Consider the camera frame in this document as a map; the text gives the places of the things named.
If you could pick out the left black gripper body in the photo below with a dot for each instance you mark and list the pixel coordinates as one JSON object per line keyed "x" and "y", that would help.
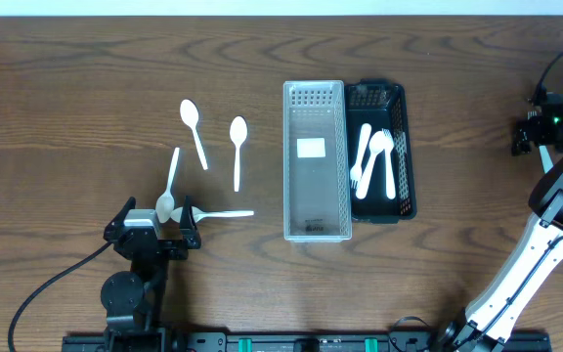
{"x": 162, "y": 244}

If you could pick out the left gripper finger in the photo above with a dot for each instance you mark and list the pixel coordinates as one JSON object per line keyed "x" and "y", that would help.
{"x": 119, "y": 218}
{"x": 188, "y": 227}

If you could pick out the white plastic spoon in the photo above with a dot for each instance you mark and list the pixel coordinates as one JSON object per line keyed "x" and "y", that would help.
{"x": 238, "y": 135}
{"x": 376, "y": 145}
{"x": 165, "y": 204}
{"x": 190, "y": 116}

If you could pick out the white plastic fork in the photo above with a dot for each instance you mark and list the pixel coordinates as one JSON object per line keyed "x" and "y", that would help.
{"x": 389, "y": 173}
{"x": 356, "y": 170}
{"x": 546, "y": 160}

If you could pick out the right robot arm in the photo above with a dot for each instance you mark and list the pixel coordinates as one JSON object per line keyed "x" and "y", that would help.
{"x": 487, "y": 323}

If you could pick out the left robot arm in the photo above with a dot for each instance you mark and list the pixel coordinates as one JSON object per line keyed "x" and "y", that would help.
{"x": 133, "y": 298}

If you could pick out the white plastic spoon horizontal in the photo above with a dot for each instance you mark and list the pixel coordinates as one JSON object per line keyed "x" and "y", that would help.
{"x": 200, "y": 214}

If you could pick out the white plastic spoon tilted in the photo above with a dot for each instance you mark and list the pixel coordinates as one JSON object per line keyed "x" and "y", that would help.
{"x": 165, "y": 204}

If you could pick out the clear plastic basket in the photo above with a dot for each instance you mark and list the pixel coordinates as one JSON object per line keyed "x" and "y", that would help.
{"x": 316, "y": 191}

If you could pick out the black plastic basket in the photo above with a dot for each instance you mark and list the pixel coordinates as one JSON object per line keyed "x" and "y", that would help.
{"x": 382, "y": 104}

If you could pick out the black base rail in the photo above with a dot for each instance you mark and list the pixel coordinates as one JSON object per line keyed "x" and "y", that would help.
{"x": 219, "y": 342}

